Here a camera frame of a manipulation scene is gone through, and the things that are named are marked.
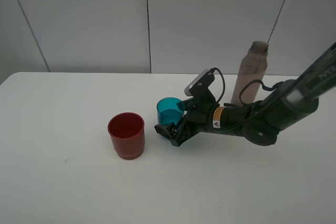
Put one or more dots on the brown translucent plastic bottle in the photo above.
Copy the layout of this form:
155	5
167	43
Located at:
252	67

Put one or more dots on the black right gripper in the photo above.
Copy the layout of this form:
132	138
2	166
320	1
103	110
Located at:
199	118

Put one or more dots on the red plastic cup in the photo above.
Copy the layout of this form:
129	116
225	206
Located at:
127	135

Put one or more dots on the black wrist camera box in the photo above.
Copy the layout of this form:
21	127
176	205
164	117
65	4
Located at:
199	87

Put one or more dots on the blue translucent plastic cup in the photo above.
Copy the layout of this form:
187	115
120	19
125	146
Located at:
170	110

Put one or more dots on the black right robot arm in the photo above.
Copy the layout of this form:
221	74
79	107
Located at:
259	122

